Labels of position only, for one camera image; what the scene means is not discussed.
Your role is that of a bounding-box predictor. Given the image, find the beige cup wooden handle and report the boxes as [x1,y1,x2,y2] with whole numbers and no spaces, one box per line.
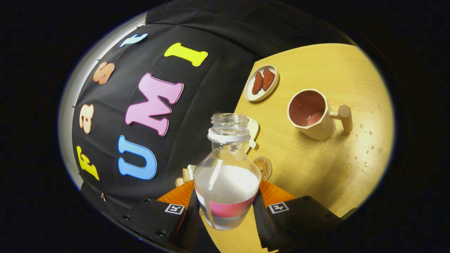
[287,89,353,141]

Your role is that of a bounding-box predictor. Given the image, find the round cork coaster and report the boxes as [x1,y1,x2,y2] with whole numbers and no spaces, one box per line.
[252,156,272,181]

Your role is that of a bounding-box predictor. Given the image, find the clear juice bottle pink label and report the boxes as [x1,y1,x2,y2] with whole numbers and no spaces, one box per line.
[193,113,262,231]

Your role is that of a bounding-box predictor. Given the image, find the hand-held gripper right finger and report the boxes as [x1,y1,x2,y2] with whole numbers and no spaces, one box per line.
[252,179,343,253]

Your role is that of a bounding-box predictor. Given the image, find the white toaster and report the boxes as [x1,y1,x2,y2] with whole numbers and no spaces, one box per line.
[186,164,198,183]

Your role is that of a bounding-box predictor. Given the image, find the wooden table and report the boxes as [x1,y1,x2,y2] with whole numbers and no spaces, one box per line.
[200,43,394,253]

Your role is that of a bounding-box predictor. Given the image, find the white divided dish with seeds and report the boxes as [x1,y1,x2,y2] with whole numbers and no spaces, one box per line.
[244,117,259,154]

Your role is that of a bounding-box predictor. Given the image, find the white round plate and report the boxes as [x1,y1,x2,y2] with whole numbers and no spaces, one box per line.
[244,65,279,102]

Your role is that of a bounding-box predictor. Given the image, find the red sausage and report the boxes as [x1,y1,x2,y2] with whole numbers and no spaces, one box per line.
[252,72,264,95]
[262,68,276,92]

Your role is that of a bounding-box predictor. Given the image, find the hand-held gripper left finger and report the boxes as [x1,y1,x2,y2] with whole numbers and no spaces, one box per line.
[121,180,203,252]

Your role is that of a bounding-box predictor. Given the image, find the black backdrop cloth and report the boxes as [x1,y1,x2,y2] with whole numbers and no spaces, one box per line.
[72,0,352,225]

